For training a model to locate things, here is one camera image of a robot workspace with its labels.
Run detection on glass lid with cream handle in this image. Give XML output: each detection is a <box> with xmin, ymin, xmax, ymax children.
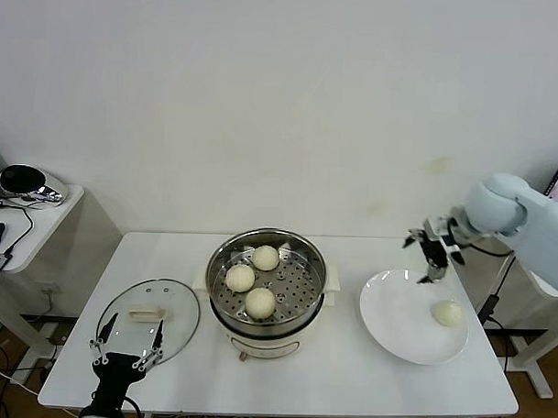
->
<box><xmin>93</xmin><ymin>276</ymin><xmax>202</xmax><ymax>371</ymax></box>

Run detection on black cable dongle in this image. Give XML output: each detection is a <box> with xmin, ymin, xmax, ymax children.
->
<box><xmin>476</xmin><ymin>293</ymin><xmax>499</xmax><ymax>324</ymax></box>

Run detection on shiny chrome helmet-shaped device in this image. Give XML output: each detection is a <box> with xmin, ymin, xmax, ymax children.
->
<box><xmin>0</xmin><ymin>162</ymin><xmax>71</xmax><ymax>206</ymax></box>

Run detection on white steamed baozi bun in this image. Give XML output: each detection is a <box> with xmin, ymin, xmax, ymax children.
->
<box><xmin>251</xmin><ymin>245</ymin><xmax>281</xmax><ymax>272</ymax></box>
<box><xmin>244</xmin><ymin>287</ymin><xmax>277</xmax><ymax>323</ymax></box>
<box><xmin>429</xmin><ymin>300</ymin><xmax>467</xmax><ymax>327</ymax></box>
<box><xmin>224</xmin><ymin>264</ymin><xmax>257</xmax><ymax>294</ymax></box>

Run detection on cream electric cooking pot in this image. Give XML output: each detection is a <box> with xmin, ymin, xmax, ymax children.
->
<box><xmin>208</xmin><ymin>286</ymin><xmax>336</xmax><ymax>367</ymax></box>

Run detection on white usb cable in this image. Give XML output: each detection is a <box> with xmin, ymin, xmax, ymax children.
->
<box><xmin>488</xmin><ymin>252</ymin><xmax>520</xmax><ymax>301</ymax></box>

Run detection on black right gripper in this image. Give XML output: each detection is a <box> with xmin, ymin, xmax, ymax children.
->
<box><xmin>399</xmin><ymin>214</ymin><xmax>468</xmax><ymax>286</ymax></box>

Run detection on thin black desk cable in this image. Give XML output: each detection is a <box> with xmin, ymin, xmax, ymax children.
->
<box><xmin>0</xmin><ymin>197</ymin><xmax>36</xmax><ymax>259</ymax></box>

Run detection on white round plate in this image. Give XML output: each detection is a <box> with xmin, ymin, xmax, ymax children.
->
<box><xmin>357</xmin><ymin>267</ymin><xmax>470</xmax><ymax>367</ymax></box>

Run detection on stainless steel steamer basket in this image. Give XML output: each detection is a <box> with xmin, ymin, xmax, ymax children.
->
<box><xmin>191</xmin><ymin>224</ymin><xmax>343</xmax><ymax>330</ymax></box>

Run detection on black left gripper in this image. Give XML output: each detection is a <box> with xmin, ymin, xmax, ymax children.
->
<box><xmin>87</xmin><ymin>312</ymin><xmax>166</xmax><ymax>413</ymax></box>

